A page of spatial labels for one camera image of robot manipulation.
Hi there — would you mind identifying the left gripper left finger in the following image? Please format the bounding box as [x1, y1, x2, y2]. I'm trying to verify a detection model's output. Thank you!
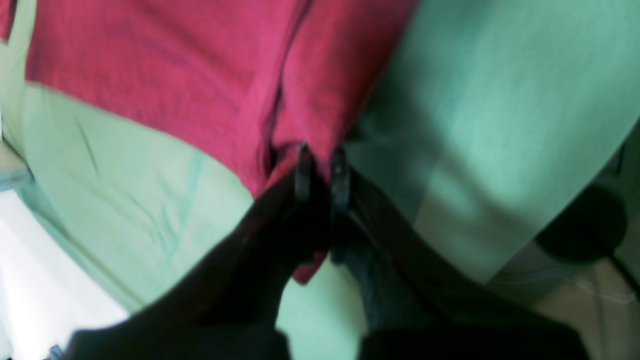
[62, 145, 326, 360]

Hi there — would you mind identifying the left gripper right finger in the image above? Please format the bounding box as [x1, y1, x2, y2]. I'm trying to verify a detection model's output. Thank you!
[330, 148, 589, 360]

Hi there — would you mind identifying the red long-sleeve T-shirt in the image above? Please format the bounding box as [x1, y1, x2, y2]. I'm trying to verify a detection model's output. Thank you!
[0, 0, 421, 286]

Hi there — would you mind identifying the black round stand base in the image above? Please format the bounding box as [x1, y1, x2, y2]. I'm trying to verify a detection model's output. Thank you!
[535, 186, 628, 265]

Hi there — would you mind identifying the green table cloth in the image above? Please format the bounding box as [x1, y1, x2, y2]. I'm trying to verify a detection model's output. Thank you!
[1, 0, 640, 360]

